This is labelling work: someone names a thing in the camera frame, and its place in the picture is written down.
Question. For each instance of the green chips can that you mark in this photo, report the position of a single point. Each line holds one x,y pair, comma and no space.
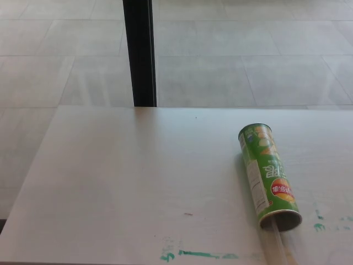
262,171

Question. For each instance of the black vertical post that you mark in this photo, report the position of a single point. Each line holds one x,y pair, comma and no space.
140,55

